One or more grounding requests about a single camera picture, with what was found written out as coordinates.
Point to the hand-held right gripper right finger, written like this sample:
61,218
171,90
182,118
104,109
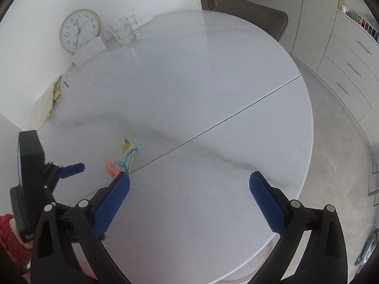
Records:
266,201

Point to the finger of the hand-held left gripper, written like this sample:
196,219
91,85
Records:
72,170
101,236

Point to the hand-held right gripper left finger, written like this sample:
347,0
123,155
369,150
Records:
114,201

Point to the pink paper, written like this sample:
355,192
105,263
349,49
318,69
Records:
111,168

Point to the yellow blue paper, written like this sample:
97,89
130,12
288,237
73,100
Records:
127,156

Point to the person's left forearm red sleeve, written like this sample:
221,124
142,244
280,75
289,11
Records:
11,236

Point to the yellow sticky notes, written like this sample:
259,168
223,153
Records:
56,94

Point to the dark pen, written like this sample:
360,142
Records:
67,83

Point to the grey floor object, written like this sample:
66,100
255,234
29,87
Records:
366,251

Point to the white card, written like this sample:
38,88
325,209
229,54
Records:
88,51

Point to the clear glass cup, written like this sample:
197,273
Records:
123,32

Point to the white drawer cabinet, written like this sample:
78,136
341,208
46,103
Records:
343,62

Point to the grey chair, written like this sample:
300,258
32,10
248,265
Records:
254,14

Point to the tall white cupboard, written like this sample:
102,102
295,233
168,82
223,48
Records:
311,6

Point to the round wall clock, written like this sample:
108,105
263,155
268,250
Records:
79,31

